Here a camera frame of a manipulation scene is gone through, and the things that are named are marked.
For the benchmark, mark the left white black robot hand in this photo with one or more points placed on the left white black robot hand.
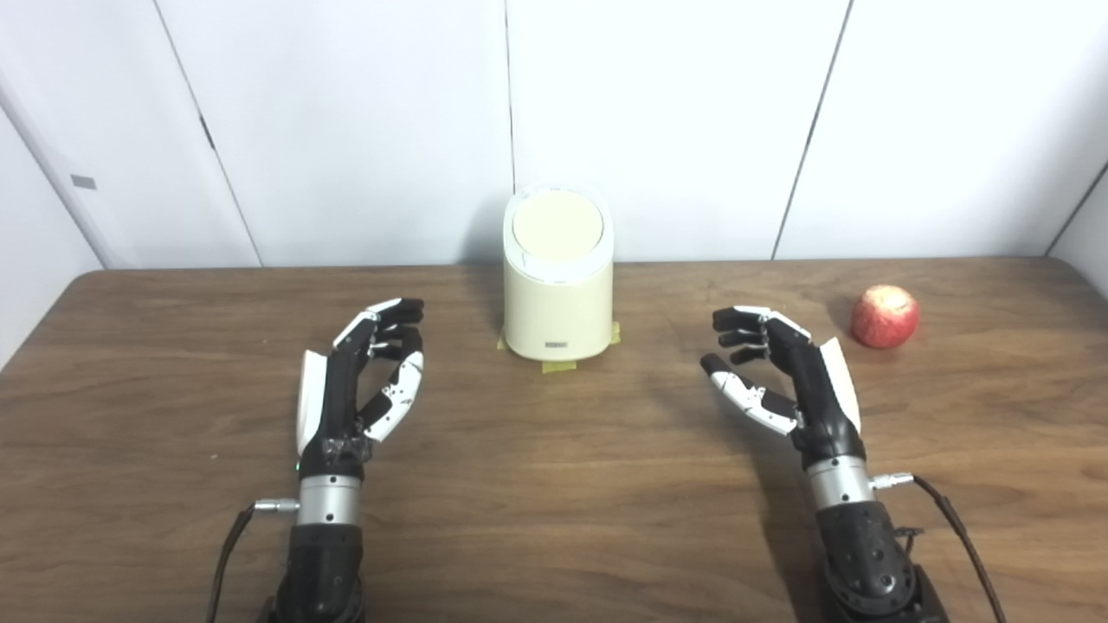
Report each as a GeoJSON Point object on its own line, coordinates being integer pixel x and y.
{"type": "Point", "coordinates": [325, 407]}

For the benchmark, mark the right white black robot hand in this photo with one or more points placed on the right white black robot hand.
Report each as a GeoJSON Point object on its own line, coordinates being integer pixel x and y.
{"type": "Point", "coordinates": [822, 398]}

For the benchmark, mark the red apple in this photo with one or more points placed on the red apple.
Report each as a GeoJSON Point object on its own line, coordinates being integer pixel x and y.
{"type": "Point", "coordinates": [885, 317]}

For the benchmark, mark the cream-colored round bin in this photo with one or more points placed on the cream-colored round bin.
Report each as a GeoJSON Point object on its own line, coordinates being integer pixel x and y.
{"type": "Point", "coordinates": [554, 303]}

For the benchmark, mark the cream round bin lid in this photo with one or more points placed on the cream round bin lid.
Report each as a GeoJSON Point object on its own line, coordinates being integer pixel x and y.
{"type": "Point", "coordinates": [558, 227]}

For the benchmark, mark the gray wall tag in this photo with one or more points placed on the gray wall tag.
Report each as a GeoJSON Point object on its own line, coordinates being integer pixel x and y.
{"type": "Point", "coordinates": [83, 182]}

